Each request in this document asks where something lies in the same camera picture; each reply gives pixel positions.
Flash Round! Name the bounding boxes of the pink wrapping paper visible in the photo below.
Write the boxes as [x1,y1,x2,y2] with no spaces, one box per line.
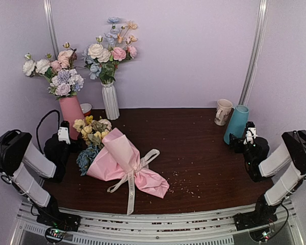
[87,128,169,198]

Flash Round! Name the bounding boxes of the teal vase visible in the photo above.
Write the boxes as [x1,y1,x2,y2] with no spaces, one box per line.
[223,105,249,145]

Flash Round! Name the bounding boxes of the cream printed ribbon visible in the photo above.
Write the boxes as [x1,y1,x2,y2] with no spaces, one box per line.
[107,149,160,216]

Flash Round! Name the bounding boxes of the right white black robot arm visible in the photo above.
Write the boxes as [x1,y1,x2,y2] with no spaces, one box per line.
[229,128,306,231]

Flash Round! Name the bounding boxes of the red white bowl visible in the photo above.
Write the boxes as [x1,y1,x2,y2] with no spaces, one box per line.
[80,103,92,117]

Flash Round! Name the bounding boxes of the left aluminium post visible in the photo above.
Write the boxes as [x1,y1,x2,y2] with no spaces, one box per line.
[43,0,59,58]

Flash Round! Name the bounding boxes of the pink vase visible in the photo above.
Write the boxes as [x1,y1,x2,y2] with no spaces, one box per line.
[59,95,85,140]

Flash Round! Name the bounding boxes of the aluminium rail base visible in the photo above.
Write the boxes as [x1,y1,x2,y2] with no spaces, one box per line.
[10,200,306,245]

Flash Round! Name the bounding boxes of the right round status board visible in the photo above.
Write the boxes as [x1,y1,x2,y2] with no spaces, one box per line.
[249,226,277,243]

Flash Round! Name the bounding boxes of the cream floral mug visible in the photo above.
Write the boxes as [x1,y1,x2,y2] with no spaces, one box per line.
[214,99,233,126]

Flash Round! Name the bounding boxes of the yellow blue flower bunch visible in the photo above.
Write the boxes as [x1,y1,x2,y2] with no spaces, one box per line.
[73,115,112,176]

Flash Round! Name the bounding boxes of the pastel flowers in white vase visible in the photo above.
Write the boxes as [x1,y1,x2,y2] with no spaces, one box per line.
[83,16,138,85]

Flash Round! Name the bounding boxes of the pastel flowers in pink vase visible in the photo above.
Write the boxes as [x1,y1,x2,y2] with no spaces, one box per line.
[22,42,84,100]

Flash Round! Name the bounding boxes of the left black cable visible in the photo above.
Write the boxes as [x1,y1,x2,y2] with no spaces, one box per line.
[36,109,63,154]

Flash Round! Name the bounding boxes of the white ribbed vase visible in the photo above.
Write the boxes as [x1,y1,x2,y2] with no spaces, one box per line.
[101,82,120,120]

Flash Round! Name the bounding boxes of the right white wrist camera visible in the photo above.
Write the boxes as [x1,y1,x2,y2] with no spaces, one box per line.
[244,127,258,144]

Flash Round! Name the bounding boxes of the right aluminium post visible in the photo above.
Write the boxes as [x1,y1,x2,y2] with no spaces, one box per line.
[239,0,268,106]

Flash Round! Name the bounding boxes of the left round status board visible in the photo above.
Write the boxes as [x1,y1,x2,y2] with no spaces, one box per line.
[44,227,67,244]

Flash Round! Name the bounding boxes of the round status board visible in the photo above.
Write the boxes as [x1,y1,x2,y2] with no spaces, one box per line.
[44,227,67,244]
[249,226,277,243]

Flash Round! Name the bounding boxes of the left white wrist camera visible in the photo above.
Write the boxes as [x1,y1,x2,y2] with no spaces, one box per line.
[57,126,70,144]

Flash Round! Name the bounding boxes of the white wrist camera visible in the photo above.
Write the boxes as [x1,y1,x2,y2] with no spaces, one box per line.
[244,127,258,144]
[57,126,70,144]

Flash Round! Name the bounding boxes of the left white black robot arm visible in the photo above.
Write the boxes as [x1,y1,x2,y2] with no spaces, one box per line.
[0,127,81,231]

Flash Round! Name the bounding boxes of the aluminium post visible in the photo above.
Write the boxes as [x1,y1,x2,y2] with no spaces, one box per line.
[43,0,59,58]
[239,0,268,106]

